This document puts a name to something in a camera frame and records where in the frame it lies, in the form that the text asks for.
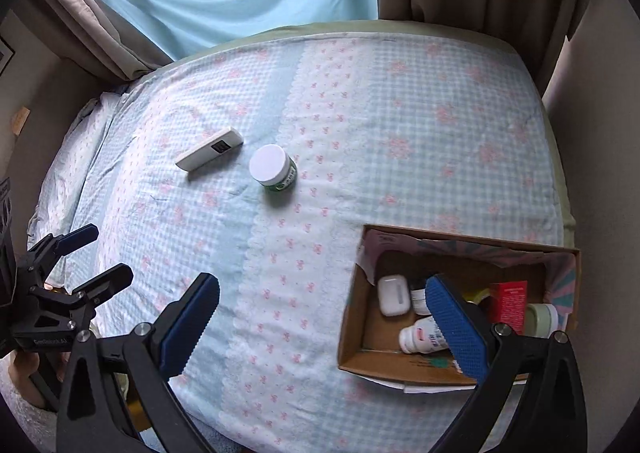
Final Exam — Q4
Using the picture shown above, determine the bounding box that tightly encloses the light green jar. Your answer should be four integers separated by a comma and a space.
522, 303, 559, 339

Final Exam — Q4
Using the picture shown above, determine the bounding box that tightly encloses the yellow tape roll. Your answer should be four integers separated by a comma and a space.
462, 288, 493, 307

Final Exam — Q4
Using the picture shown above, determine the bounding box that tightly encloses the white pill bottle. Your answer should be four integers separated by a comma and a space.
410, 283, 432, 316
398, 315, 448, 355

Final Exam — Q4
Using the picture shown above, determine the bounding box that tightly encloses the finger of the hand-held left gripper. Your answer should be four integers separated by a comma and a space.
27, 224, 100, 267
71, 263, 135, 308

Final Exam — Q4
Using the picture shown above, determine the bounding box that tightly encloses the white lid green jar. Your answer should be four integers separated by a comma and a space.
249, 144, 298, 194

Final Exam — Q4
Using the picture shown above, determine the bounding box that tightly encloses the white earbuds case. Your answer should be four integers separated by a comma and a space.
377, 274, 413, 317

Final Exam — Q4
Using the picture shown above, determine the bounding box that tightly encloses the white remote control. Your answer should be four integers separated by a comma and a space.
175, 127, 245, 172

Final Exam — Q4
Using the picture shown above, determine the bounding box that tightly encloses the person's left hand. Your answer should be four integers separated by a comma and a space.
5, 352, 71, 414

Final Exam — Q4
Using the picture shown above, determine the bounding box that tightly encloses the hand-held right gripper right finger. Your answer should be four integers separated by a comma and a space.
425, 274, 588, 453

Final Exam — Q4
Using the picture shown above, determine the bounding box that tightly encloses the cardboard box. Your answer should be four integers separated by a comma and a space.
337, 224, 582, 394

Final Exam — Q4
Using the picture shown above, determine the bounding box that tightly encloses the small red box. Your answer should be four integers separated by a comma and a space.
489, 280, 530, 336

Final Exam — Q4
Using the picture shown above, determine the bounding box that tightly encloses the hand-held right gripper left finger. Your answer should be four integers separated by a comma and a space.
56, 273, 221, 453

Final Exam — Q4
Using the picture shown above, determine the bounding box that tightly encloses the framed wall picture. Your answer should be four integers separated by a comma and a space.
0, 35, 16, 78

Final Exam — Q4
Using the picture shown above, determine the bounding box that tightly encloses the checked floral bed sheet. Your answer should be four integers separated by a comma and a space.
25, 22, 576, 453

